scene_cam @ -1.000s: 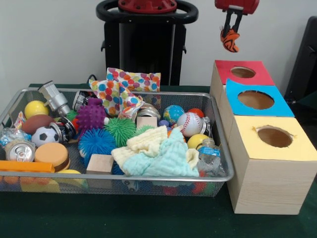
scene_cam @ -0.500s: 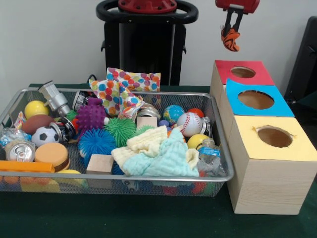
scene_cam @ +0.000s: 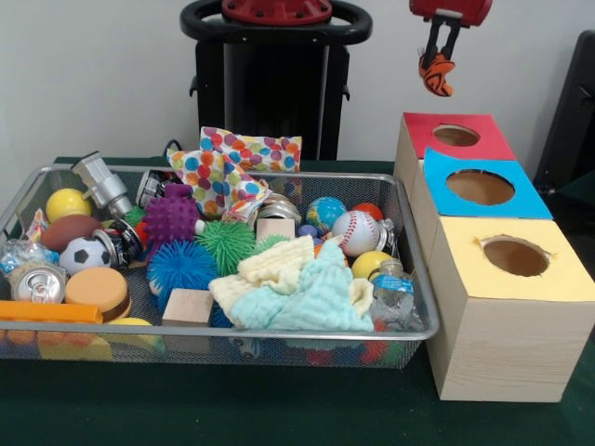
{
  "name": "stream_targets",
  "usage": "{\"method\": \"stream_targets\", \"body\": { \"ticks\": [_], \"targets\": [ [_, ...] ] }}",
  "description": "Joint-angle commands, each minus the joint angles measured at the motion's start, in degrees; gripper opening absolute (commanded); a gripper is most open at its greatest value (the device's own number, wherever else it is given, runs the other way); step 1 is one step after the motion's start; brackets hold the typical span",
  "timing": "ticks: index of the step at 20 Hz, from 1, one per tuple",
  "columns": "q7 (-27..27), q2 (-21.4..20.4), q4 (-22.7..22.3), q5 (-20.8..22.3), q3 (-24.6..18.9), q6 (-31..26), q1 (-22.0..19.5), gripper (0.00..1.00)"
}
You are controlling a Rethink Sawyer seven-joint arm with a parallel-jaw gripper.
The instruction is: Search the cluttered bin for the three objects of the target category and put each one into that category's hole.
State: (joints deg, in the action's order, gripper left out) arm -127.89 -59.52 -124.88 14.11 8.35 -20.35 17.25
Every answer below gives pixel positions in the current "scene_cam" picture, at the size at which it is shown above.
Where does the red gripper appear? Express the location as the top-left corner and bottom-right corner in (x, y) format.
(408, 0), (493, 61)

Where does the orange striped tiger plush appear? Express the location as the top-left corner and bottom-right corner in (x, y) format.
(416, 46), (457, 98)

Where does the blue green globe ball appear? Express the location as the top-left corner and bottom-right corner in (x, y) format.
(305, 196), (348, 237)

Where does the wooden three-hole box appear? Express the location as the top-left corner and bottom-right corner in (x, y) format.
(392, 112), (595, 403)

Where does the shallow mesh bin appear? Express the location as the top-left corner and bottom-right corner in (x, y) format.
(0, 164), (442, 373)

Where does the black upright panel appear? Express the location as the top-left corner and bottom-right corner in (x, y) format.
(533, 30), (595, 196)

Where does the white baseball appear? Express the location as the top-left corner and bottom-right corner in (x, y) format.
(332, 208), (380, 256)

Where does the dark green side-table cloth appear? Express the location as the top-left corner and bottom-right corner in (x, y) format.
(552, 174), (595, 224)

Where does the yellow ball with black band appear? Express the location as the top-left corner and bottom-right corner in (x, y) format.
(351, 250), (394, 280)

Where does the green spiky ball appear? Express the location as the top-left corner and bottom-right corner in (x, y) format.
(193, 219), (257, 279)
(255, 234), (290, 252)

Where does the pale yellow muslin cloth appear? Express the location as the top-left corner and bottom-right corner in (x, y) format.
(207, 233), (376, 326)

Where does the teal muslin cloth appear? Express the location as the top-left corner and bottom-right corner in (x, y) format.
(231, 239), (376, 332)

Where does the purple knobbly toy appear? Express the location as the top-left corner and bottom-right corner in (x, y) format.
(141, 183), (202, 255)

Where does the blue spiky ball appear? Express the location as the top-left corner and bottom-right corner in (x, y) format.
(146, 239), (219, 303)

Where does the plain yellow ball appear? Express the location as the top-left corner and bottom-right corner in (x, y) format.
(45, 188), (93, 223)

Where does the brown toy football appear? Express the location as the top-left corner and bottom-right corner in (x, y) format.
(41, 214), (103, 253)

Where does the orange foam disc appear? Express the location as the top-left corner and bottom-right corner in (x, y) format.
(64, 267), (132, 322)

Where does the dark green table cloth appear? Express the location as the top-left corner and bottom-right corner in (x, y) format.
(0, 155), (595, 446)

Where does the orange toy brick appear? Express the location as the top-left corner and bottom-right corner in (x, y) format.
(0, 300), (103, 325)

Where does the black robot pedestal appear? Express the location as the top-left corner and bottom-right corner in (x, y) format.
(179, 0), (373, 162)

